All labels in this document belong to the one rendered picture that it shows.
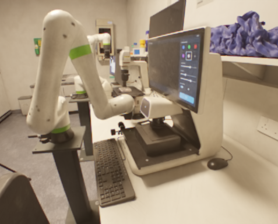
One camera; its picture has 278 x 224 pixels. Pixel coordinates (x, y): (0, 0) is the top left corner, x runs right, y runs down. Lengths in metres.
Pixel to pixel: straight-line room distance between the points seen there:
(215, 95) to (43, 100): 0.72
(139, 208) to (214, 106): 0.52
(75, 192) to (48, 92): 0.76
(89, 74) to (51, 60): 0.21
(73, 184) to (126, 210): 0.61
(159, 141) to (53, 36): 0.57
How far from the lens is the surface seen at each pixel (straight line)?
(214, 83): 0.68
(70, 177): 1.10
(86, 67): 0.77
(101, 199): 0.63
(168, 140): 0.65
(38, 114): 0.70
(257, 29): 0.76
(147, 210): 0.60
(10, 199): 0.52
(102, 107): 0.80
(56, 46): 0.62
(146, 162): 0.62
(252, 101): 1.00
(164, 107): 0.65
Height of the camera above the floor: 1.25
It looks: 21 degrees down
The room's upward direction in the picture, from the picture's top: straight up
